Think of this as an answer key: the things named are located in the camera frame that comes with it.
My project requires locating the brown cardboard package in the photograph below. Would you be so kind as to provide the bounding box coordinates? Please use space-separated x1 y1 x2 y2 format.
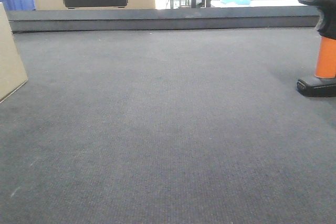
1 3 28 102

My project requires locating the orange black barcode scanner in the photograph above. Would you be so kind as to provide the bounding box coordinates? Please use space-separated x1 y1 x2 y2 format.
297 0 335 97

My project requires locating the black conveyor side rail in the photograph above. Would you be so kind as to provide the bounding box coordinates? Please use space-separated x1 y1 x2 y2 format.
5 6 319 32

